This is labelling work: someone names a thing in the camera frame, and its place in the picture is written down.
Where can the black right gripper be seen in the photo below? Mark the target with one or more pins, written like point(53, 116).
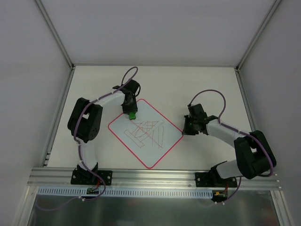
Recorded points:
point(187, 125)

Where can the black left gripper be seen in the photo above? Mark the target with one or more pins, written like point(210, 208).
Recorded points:
point(130, 109)

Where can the green foam eraser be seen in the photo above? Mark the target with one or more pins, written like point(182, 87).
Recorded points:
point(132, 115)

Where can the pink framed whiteboard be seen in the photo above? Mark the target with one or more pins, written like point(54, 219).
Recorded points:
point(149, 137)

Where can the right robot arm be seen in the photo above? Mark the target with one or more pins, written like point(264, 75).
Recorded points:
point(254, 157)

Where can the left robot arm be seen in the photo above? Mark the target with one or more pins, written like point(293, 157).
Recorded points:
point(85, 121)

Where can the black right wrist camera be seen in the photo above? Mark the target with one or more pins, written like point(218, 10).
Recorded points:
point(196, 110)

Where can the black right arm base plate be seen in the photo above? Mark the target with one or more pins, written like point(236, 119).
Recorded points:
point(209, 179)

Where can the aluminium front rail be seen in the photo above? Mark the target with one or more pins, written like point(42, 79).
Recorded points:
point(144, 178)

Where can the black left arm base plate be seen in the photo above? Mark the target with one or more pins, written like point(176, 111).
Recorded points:
point(83, 177)

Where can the aluminium left corner post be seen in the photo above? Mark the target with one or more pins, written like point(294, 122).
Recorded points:
point(45, 15)

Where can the aluminium corner post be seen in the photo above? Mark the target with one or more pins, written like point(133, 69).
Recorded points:
point(45, 15)
point(267, 18)

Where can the aluminium right corner post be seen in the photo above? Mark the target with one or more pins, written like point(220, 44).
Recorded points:
point(267, 18)

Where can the white slotted cable duct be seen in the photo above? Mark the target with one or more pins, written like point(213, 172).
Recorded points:
point(126, 192)

